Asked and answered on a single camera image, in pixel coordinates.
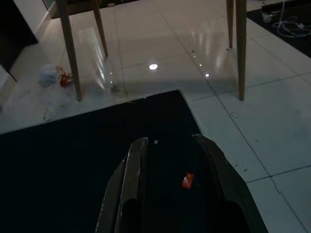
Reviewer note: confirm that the tall dark wooden cabinet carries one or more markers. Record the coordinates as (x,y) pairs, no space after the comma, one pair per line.
(14,29)

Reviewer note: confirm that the small white crumb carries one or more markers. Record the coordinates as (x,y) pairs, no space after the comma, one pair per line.
(156,142)

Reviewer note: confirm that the black carpet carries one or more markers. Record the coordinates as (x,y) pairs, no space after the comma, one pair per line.
(291,46)

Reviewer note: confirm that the large black rug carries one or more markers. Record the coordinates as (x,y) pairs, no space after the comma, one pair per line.
(80,3)

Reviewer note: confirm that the clear plastic cup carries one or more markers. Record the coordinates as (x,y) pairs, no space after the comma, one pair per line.
(267,17)

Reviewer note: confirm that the black floor mat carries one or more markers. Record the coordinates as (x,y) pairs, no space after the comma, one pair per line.
(73,157)

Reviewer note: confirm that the crumpled red snack wrapper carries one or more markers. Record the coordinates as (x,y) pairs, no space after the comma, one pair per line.
(65,80)

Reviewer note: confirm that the orange snack wrapper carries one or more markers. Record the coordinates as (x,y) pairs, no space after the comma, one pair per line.
(187,180)

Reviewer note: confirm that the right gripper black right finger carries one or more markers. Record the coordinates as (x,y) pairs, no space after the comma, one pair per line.
(226,179)

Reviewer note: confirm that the crumpled clear plastic bag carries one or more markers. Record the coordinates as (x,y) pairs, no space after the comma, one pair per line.
(47,75)

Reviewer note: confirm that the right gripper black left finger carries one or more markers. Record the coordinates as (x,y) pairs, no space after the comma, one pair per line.
(128,174)

